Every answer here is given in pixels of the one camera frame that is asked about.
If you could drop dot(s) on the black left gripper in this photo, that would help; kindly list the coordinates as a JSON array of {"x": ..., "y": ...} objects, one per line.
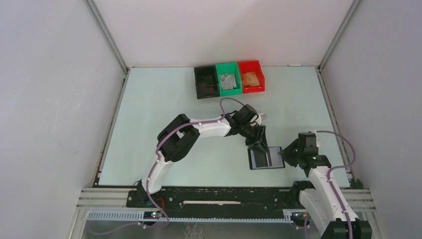
[{"x": 259, "y": 140}]

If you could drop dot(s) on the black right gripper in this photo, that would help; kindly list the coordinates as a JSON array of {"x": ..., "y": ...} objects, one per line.
[{"x": 286, "y": 153}]

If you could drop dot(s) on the black leather card holder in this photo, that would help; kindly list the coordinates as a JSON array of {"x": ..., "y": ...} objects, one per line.
[{"x": 268, "y": 160}]

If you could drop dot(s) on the red storage bin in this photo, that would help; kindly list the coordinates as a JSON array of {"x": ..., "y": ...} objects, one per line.
[{"x": 252, "y": 66}]

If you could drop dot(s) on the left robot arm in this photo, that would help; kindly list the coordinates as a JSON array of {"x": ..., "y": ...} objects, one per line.
[{"x": 178, "y": 138}]

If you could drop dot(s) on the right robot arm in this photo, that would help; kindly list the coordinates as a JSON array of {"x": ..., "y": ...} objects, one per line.
[{"x": 320, "y": 194}]

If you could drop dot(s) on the orange cards in red bin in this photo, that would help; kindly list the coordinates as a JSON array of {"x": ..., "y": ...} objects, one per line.
[{"x": 250, "y": 79}]

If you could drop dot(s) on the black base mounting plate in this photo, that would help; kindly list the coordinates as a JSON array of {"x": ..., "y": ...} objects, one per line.
[{"x": 245, "y": 203}]

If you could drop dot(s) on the green storage bin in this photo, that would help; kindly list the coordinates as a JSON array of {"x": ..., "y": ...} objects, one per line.
[{"x": 230, "y": 68}]

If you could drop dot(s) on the black storage bin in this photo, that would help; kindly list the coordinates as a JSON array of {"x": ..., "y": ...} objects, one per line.
[{"x": 203, "y": 71}]

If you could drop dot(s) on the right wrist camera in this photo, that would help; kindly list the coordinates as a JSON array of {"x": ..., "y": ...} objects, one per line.
[{"x": 317, "y": 138}]

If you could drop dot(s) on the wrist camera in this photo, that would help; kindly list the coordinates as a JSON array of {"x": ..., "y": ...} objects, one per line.
[
  {"x": 317, "y": 138},
  {"x": 248, "y": 114}
]

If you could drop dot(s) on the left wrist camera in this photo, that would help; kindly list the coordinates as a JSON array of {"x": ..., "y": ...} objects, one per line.
[{"x": 248, "y": 114}]

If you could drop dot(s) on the aluminium frame rail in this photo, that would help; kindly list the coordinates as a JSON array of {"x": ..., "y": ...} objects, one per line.
[{"x": 110, "y": 204}]

